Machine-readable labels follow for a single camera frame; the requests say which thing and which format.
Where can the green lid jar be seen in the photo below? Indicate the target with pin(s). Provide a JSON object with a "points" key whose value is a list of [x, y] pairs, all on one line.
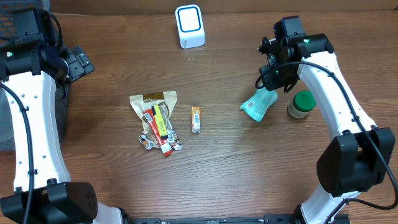
{"points": [[302, 104]]}

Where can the orange small snack box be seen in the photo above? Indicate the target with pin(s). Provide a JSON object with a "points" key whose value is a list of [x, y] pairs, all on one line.
{"points": [[196, 120]]}

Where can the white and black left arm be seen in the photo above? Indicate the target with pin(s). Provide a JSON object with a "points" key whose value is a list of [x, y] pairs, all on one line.
{"points": [[34, 62]]}

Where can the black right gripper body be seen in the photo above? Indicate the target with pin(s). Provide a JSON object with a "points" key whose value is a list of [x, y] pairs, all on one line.
{"points": [[270, 79]]}

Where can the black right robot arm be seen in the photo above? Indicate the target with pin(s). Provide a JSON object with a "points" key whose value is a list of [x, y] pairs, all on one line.
{"points": [[359, 152]]}

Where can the teal plastic packet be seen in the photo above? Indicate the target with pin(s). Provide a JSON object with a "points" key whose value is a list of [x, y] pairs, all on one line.
{"points": [[257, 106]]}

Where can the red snack stick packet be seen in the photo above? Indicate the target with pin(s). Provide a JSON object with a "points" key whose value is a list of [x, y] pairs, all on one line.
{"points": [[163, 143]]}

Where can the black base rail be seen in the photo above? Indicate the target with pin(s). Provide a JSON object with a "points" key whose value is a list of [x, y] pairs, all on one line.
{"points": [[266, 219]]}

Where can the white barcode scanner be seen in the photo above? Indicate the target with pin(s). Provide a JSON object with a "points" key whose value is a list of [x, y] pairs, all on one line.
{"points": [[190, 26]]}

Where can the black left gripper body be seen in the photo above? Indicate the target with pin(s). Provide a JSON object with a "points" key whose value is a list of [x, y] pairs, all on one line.
{"points": [[81, 62]]}

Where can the beige snack pouch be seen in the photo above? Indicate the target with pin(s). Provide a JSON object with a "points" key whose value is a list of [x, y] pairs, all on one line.
{"points": [[166, 101]]}

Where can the yellow highlighter pen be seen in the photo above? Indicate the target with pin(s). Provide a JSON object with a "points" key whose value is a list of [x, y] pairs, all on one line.
{"points": [[160, 122]]}

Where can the grey plastic mesh basket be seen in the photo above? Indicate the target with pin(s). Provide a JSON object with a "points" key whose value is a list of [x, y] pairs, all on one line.
{"points": [[63, 88]]}

